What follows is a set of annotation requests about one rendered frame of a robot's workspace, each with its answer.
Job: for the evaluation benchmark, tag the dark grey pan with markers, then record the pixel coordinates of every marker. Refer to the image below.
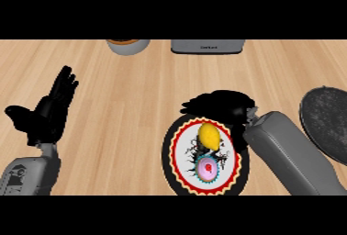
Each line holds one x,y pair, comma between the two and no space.
326,122

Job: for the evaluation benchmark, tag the patterned black red plate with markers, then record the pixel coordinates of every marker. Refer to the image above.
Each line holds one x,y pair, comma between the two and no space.
180,153

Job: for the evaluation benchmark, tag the grey round pot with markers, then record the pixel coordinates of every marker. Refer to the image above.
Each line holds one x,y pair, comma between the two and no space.
127,46

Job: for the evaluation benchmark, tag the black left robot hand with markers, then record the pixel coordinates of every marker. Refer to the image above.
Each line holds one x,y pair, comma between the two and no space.
47,113

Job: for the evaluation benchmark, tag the pink cupcake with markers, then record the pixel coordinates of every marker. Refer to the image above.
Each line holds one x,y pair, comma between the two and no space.
207,168

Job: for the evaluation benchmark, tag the yellow lemon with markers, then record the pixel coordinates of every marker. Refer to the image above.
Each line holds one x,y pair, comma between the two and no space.
208,136

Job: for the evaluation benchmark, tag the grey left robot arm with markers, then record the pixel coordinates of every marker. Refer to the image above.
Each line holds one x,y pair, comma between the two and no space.
29,174

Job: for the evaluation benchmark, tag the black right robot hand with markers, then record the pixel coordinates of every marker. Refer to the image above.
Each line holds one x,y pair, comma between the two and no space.
221,104

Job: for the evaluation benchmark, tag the grey appliance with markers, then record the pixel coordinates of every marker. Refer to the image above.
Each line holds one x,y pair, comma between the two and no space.
207,46

